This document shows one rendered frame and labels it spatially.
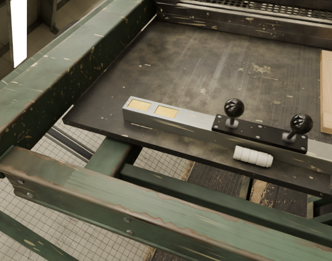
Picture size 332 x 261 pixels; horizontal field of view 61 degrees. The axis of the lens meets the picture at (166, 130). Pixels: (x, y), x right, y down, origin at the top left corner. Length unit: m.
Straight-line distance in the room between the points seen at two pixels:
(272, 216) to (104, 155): 0.40
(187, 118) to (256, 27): 0.53
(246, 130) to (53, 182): 0.41
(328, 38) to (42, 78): 0.88
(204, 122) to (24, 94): 0.41
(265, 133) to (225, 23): 0.56
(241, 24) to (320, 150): 0.58
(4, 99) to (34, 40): 5.84
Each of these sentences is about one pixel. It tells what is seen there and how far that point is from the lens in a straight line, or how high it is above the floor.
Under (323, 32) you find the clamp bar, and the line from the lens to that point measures 1.10.
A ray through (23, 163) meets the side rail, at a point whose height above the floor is 1.81.
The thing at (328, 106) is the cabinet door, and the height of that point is 1.30.
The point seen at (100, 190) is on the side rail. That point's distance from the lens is 0.54.
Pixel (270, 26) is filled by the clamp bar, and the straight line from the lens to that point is 1.09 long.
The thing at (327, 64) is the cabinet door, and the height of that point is 1.30.
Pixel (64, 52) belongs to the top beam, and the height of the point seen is 1.93.
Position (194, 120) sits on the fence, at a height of 1.57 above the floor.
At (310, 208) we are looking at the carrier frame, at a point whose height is 0.18.
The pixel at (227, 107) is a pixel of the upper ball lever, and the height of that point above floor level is 1.56.
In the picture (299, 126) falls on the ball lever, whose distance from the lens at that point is 0.54.
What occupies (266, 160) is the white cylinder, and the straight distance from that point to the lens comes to 0.63.
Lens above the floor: 1.71
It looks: 8 degrees down
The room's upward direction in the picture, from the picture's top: 55 degrees counter-clockwise
